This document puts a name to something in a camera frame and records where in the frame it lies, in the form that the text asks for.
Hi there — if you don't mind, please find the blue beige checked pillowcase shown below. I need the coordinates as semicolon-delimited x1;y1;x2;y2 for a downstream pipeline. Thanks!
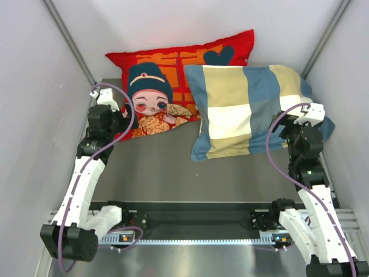
183;64;336;162

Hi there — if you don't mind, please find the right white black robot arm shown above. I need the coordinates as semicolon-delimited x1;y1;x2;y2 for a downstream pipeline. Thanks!
269;111;368;276

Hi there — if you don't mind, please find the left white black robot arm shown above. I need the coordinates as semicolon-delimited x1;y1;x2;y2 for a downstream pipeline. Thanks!
40;104;132;262

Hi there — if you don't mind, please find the red cartoon couple pillow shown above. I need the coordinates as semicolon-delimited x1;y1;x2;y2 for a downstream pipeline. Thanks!
106;29;255;140

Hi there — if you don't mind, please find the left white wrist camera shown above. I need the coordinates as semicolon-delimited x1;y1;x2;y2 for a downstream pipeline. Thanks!
97;88;120;113

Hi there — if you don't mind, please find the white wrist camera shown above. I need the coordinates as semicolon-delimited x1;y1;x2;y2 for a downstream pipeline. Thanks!
289;103;325;126
97;88;120;113

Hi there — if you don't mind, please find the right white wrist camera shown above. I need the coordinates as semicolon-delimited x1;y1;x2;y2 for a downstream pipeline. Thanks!
289;103;325;126

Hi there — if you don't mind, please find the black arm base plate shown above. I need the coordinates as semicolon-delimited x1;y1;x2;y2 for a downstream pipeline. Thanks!
90;200;282;234

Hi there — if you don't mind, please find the slotted grey cable duct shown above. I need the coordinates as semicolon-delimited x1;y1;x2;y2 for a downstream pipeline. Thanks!
97;230;292;246

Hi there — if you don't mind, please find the right aluminium frame post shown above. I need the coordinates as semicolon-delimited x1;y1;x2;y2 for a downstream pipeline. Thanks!
301;0;352;79

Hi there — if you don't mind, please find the aluminium frame post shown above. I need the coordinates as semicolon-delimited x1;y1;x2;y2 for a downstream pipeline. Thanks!
41;0;96;85
301;0;352;79

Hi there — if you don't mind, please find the left aluminium frame post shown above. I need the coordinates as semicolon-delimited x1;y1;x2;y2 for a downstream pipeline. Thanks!
41;0;96;85

